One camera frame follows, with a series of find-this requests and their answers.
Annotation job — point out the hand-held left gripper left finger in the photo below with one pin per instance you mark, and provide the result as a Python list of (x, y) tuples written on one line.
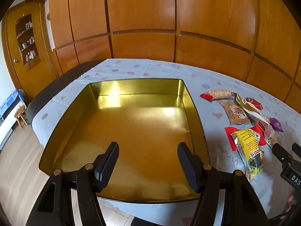
[(107, 167)]

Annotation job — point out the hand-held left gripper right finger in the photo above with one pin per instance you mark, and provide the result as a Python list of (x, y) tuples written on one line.
[(190, 169)]

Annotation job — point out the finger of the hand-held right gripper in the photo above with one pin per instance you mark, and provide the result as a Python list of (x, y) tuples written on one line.
[(296, 149), (281, 153)]

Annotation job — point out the purple candy wrapper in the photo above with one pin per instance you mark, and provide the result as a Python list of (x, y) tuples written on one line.
[(275, 123)]

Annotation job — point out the white and red snack packet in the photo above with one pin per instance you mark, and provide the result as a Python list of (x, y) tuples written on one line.
[(261, 124)]

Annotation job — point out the yellow green snack packet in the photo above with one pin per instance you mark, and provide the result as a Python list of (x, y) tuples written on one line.
[(247, 143)]

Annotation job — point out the large red snack packet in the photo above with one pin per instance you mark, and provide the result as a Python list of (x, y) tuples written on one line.
[(229, 134)]

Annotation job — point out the gold tin box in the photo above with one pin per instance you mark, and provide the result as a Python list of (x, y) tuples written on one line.
[(141, 127)]

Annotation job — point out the small red snack packet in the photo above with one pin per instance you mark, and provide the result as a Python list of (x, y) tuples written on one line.
[(255, 102)]

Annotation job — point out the beige snack packet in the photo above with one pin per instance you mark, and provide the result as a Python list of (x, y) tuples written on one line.
[(236, 113)]

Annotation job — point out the gold foil snack packet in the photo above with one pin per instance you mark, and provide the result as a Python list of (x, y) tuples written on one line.
[(243, 103)]

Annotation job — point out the grain bar red-ended packet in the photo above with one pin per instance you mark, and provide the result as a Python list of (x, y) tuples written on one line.
[(218, 94)]

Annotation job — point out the person's right hand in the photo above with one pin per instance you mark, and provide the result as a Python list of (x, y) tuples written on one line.
[(292, 203)]

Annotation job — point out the black table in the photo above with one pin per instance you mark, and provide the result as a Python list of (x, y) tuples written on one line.
[(47, 91)]

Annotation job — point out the small wooden stool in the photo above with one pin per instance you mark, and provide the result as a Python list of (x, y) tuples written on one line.
[(20, 111)]

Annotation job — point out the patterned white tablecloth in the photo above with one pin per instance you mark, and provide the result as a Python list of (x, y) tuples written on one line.
[(150, 69)]

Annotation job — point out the white low cabinet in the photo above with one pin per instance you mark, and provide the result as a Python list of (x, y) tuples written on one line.
[(6, 127)]

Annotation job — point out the wooden door with shelf niche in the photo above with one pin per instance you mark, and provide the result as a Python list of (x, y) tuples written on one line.
[(40, 75)]

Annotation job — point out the blue checked cloth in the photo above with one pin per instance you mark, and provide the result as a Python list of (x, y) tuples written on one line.
[(9, 101)]

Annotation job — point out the group of bottles on shelves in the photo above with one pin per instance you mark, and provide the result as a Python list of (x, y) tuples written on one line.
[(30, 54)]

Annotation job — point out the wooden panelled wardrobe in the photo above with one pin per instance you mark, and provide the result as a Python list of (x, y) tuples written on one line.
[(141, 9)]

